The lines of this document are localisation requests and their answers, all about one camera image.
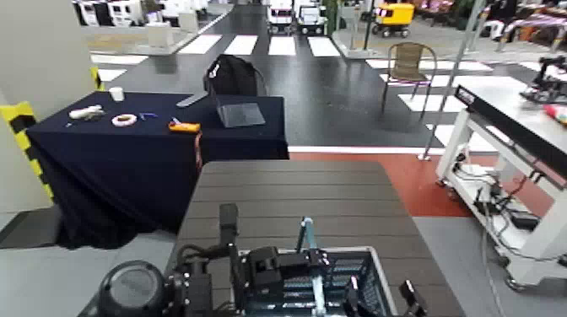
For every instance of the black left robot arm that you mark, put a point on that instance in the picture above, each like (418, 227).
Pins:
(133, 287)

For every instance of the yellow black corner guard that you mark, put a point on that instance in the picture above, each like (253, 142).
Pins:
(20, 128)

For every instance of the white workbench with black edge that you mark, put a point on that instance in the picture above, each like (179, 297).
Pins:
(500, 99)

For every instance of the pink white tape roll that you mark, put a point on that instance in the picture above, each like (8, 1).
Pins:
(116, 120)

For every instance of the blue pen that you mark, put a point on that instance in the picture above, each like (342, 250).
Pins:
(148, 115)

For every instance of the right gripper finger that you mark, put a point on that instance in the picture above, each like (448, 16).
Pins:
(414, 301)
(353, 296)

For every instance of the white delivery vehicle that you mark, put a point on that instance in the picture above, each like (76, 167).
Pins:
(311, 17)
(280, 17)

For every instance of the orange hand tool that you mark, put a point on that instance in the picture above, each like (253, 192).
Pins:
(185, 127)

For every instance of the black power adapter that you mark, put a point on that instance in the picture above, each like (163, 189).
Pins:
(525, 220)

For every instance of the table with black cloth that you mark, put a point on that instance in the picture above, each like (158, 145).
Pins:
(133, 168)

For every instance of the grey laptop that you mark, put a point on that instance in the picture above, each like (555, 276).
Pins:
(241, 115)

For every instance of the white toy figure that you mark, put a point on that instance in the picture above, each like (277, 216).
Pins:
(86, 112)

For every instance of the red object on workbench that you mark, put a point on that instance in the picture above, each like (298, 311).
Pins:
(557, 113)

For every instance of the teal plastic lattice crate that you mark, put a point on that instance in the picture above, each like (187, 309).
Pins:
(345, 270)

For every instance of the metal sign pole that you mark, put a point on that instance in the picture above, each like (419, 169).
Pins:
(452, 75)

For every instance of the black robot arm on workbench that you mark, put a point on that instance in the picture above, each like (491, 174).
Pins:
(547, 86)

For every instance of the flat silver bar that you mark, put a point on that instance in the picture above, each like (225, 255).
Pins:
(191, 100)

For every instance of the white paper cup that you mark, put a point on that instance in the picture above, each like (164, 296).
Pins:
(117, 94)

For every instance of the black backpack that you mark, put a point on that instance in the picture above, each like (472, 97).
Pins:
(232, 77)

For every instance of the wicker metal chair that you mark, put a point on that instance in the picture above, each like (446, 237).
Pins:
(407, 59)

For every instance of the yellow delivery vehicle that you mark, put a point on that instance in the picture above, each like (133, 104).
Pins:
(394, 15)

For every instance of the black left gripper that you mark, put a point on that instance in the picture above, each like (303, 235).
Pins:
(266, 265)

